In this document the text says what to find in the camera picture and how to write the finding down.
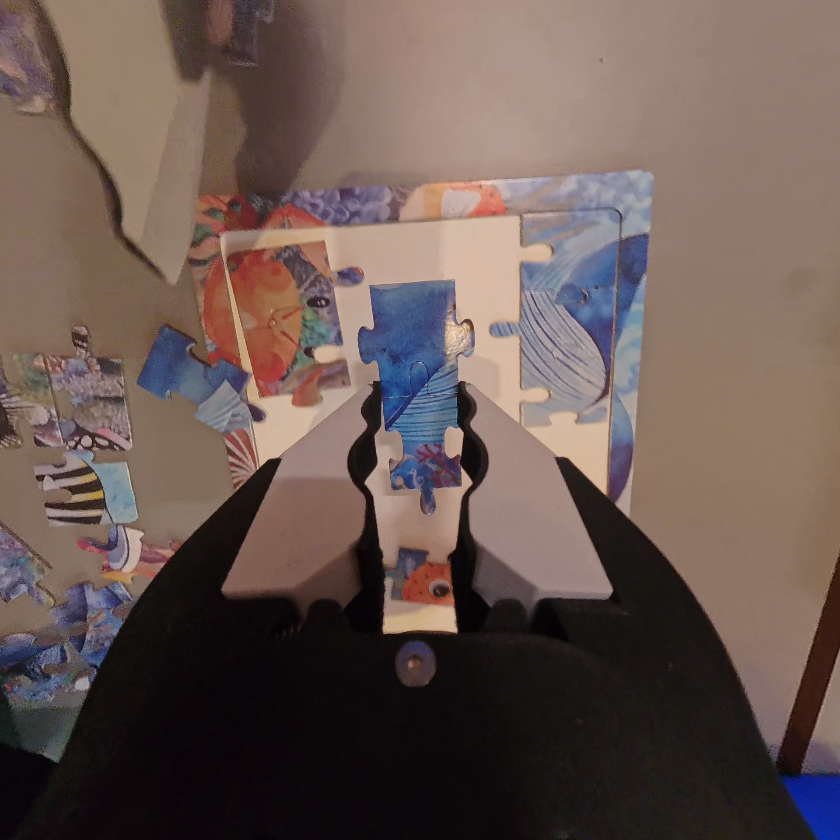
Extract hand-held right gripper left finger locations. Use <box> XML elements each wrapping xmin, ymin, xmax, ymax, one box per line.
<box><xmin>223</xmin><ymin>381</ymin><xmax>385</xmax><ymax>632</ymax></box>

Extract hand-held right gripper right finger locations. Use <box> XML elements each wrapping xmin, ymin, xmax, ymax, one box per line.
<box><xmin>450</xmin><ymin>381</ymin><xmax>618</xmax><ymax>632</ymax></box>

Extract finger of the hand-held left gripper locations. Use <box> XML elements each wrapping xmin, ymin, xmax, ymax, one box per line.
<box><xmin>39</xmin><ymin>0</ymin><xmax>217</xmax><ymax>285</ymax></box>

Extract purple blue bubbly puzzle piece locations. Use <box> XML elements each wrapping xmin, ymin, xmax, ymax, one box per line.
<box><xmin>0</xmin><ymin>10</ymin><xmax>60</xmax><ymax>116</ymax></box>

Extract orange pufferfish puzzle piece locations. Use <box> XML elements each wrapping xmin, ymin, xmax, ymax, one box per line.
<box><xmin>387</xmin><ymin>548</ymin><xmax>454</xmax><ymax>603</ymax></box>

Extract blue striped coral puzzle piece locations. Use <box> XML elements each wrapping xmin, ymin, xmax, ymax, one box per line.
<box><xmin>382</xmin><ymin>361</ymin><xmax>463</xmax><ymax>517</ymax></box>

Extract blue white-striped puzzle piece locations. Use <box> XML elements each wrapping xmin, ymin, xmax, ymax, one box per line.
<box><xmin>136</xmin><ymin>325</ymin><xmax>266</xmax><ymax>434</ymax></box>

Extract joined orange crab puzzle pieces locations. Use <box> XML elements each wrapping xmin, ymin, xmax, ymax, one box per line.
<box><xmin>226</xmin><ymin>239</ymin><xmax>365</xmax><ymax>408</ymax></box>

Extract dark blue whale face piece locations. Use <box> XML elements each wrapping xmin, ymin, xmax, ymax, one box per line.
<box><xmin>357</xmin><ymin>281</ymin><xmax>475</xmax><ymax>398</ymax></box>

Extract ocean jigsaw puzzle frame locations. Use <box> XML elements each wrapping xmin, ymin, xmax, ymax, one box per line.
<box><xmin>189</xmin><ymin>171</ymin><xmax>655</xmax><ymax>519</ymax></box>

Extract purple white-patch puzzle piece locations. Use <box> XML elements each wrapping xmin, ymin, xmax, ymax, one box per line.
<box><xmin>220</xmin><ymin>0</ymin><xmax>277</xmax><ymax>67</ymax></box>

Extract red coral white wave piece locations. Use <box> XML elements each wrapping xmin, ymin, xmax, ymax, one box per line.
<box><xmin>77</xmin><ymin>525</ymin><xmax>181</xmax><ymax>585</ymax></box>

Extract joined blue whale puzzle pieces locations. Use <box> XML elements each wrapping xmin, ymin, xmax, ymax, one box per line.
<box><xmin>489</xmin><ymin>210</ymin><xmax>624</xmax><ymax>427</ymax></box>

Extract black white spotted puzzle piece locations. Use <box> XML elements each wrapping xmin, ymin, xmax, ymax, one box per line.
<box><xmin>49</xmin><ymin>326</ymin><xmax>133</xmax><ymax>452</ymax></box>

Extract joined coral reef puzzle pieces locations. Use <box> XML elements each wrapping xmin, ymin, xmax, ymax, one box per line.
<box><xmin>0</xmin><ymin>581</ymin><xmax>135</xmax><ymax>703</ymax></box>

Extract lavender zebra-tab puzzle piece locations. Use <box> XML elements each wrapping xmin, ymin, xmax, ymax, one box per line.
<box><xmin>0</xmin><ymin>521</ymin><xmax>53</xmax><ymax>605</ymax></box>

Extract green grey urchin-spine puzzle piece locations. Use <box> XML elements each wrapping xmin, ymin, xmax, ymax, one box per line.
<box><xmin>13</xmin><ymin>354</ymin><xmax>63</xmax><ymax>447</ymax></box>

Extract black urchin eye puzzle piece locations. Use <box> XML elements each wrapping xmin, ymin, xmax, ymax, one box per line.
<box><xmin>0</xmin><ymin>367</ymin><xmax>24</xmax><ymax>450</ymax></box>

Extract blue object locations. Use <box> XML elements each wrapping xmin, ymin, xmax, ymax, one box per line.
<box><xmin>777</xmin><ymin>774</ymin><xmax>840</xmax><ymax>840</ymax></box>

